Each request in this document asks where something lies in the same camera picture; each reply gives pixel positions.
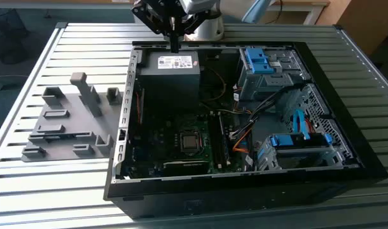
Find black graphics card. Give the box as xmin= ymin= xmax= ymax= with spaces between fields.
xmin=163 ymin=160 xmax=210 ymax=177

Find silver CPU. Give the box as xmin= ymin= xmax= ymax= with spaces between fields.
xmin=182 ymin=135 xmax=199 ymax=149

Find black cable bundle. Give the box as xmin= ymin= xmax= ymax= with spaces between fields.
xmin=231 ymin=84 xmax=302 ymax=140

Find hard disk in blue carrier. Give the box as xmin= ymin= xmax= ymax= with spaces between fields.
xmin=270 ymin=133 xmax=334 ymax=146

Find brown wooden cabinet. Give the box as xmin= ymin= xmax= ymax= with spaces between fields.
xmin=337 ymin=0 xmax=388 ymax=57

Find green motherboard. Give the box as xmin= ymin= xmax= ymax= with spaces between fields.
xmin=130 ymin=112 xmax=255 ymax=178

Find grey power supply unit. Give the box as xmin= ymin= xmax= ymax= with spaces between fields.
xmin=139 ymin=51 xmax=202 ymax=113

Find grey parts rack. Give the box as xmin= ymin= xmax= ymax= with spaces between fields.
xmin=21 ymin=72 xmax=125 ymax=163

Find grey metal disk bay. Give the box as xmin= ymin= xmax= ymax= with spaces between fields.
xmin=257 ymin=133 xmax=346 ymax=171

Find blue flat wire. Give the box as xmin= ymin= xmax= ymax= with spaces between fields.
xmin=293 ymin=109 xmax=311 ymax=140

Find CPU socket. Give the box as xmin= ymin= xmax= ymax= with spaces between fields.
xmin=181 ymin=129 xmax=203 ymax=156

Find black PC case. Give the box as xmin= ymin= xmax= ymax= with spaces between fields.
xmin=103 ymin=40 xmax=388 ymax=219

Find yellow wire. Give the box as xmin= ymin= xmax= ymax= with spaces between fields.
xmin=199 ymin=68 xmax=227 ymax=103

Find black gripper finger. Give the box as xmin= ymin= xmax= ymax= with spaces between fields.
xmin=175 ymin=14 xmax=214 ymax=53
xmin=131 ymin=1 xmax=177 ymax=53

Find red twisted wire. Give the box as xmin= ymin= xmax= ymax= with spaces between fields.
xmin=137 ymin=92 xmax=143 ymax=125

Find grey metal drive cage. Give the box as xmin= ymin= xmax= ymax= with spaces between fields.
xmin=238 ymin=47 xmax=311 ymax=101

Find orange wire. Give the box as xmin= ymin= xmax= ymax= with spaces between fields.
xmin=233 ymin=127 xmax=255 ymax=153

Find blue drive bay bracket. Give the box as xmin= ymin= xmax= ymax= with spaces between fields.
xmin=245 ymin=48 xmax=278 ymax=74

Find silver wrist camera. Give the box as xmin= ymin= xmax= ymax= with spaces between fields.
xmin=183 ymin=0 xmax=215 ymax=15

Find white desk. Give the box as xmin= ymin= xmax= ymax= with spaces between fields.
xmin=266 ymin=1 xmax=330 ymax=26

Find RAM stick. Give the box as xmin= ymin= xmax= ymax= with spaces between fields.
xmin=45 ymin=134 xmax=78 ymax=140

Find black mesh wastebasket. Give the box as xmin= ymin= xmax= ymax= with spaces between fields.
xmin=0 ymin=8 xmax=30 ymax=64

